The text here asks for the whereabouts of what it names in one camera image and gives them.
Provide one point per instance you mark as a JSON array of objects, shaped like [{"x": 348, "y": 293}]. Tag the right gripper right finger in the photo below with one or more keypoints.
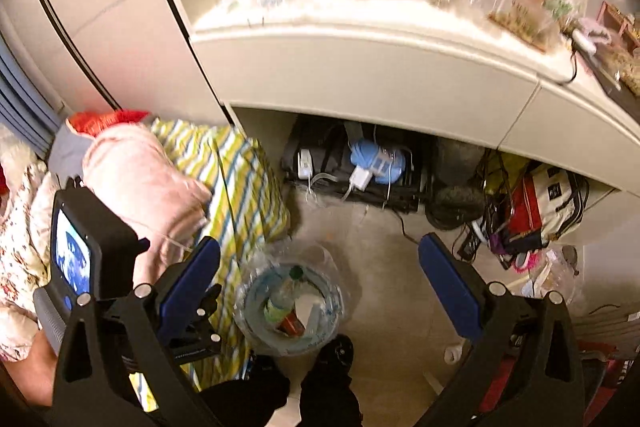
[{"x": 523, "y": 367}]

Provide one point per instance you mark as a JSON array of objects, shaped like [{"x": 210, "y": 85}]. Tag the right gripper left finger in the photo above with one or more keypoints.
[{"x": 120, "y": 359}]

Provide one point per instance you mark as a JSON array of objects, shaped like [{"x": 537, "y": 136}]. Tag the clear plastic water bottle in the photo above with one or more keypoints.
[{"x": 281, "y": 301}]

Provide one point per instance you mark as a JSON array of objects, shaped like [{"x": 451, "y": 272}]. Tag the plastic bag with green print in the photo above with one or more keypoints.
[{"x": 530, "y": 6}]

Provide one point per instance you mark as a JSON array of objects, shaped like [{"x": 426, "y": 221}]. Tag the round trash bin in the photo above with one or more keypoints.
[{"x": 321, "y": 306}]

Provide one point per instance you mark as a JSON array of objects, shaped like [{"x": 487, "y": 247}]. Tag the pink pillow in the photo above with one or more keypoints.
[{"x": 128, "y": 169}]

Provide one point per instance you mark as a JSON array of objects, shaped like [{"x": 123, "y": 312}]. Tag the red orange cushion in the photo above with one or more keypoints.
[{"x": 92, "y": 124}]

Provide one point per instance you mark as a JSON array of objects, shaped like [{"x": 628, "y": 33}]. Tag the striped yellow blue bedsheet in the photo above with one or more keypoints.
[{"x": 246, "y": 210}]

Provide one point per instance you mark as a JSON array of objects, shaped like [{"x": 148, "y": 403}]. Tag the white and red bag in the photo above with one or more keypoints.
[{"x": 549, "y": 202}]

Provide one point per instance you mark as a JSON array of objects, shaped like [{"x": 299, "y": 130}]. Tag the blue cloth bundle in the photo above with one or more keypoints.
[{"x": 385, "y": 165}]

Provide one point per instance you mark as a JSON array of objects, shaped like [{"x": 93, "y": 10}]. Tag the white charger adapter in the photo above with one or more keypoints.
[{"x": 360, "y": 178}]

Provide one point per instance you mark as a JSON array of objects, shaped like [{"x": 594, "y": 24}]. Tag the bag of nuts snack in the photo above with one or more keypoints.
[{"x": 621, "y": 65}]

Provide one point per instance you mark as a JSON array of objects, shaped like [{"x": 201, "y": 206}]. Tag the pink desk organizer rack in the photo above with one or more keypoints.
[{"x": 621, "y": 28}]

